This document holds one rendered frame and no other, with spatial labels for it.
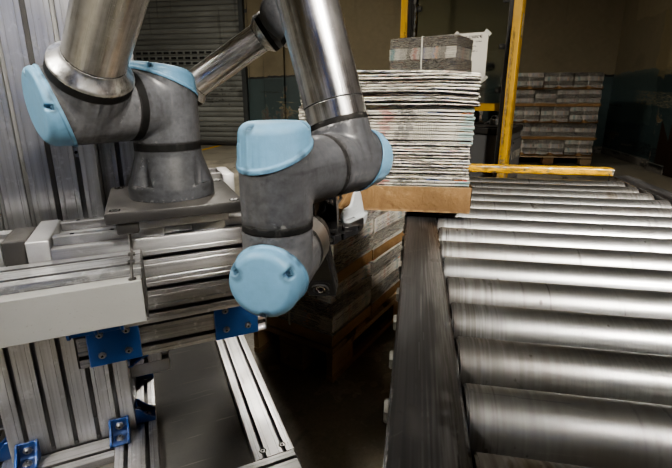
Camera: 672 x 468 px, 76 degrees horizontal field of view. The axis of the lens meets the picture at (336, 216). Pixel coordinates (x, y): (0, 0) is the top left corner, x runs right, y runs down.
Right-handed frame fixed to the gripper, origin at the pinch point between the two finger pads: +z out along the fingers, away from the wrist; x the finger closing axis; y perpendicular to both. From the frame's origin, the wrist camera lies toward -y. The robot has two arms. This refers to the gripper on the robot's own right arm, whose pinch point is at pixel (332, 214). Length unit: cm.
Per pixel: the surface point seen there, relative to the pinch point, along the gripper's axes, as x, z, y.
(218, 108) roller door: 379, 760, 9
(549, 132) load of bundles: -197, 601, -38
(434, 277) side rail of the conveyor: -16.7, -25.4, -0.2
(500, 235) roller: -26.9, -7.0, -0.9
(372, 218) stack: 2, 87, -25
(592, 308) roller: -32.6, -27.4, -2.1
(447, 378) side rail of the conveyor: -17.1, -43.7, -0.3
